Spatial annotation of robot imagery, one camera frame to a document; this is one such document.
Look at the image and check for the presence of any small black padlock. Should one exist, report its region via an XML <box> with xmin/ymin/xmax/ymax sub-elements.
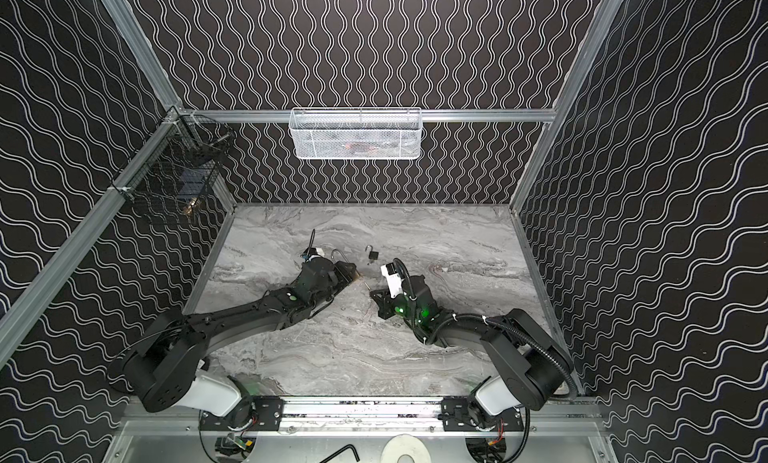
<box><xmin>365</xmin><ymin>245</ymin><xmax>379</xmax><ymax>261</ymax></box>

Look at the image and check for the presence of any white mesh wall basket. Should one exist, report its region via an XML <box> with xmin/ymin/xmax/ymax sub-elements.
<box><xmin>288</xmin><ymin>107</ymin><xmax>424</xmax><ymax>160</ymax></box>

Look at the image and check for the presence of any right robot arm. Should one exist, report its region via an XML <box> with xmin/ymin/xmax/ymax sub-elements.
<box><xmin>369</xmin><ymin>275</ymin><xmax>578</xmax><ymax>431</ymax></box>

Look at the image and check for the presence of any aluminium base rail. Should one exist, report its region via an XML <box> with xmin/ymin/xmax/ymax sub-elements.
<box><xmin>120</xmin><ymin>397</ymin><xmax>603</xmax><ymax>437</ymax></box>

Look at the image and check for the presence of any black allen key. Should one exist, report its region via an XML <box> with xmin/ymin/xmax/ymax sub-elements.
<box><xmin>320</xmin><ymin>444</ymin><xmax>361</xmax><ymax>463</ymax></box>

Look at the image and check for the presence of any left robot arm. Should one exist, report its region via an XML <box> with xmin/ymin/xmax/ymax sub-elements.
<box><xmin>110</xmin><ymin>256</ymin><xmax>357</xmax><ymax>421</ymax></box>

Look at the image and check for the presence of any black wire wall basket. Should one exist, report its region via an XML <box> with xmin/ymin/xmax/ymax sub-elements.
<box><xmin>119</xmin><ymin>114</ymin><xmax>235</xmax><ymax>227</ymax></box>

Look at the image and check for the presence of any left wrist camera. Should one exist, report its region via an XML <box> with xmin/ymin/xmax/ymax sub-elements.
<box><xmin>301</xmin><ymin>246</ymin><xmax>325</xmax><ymax>261</ymax></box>

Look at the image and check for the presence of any white tape roll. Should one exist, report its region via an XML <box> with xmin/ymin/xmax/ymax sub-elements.
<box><xmin>379</xmin><ymin>434</ymin><xmax>432</xmax><ymax>463</ymax></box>

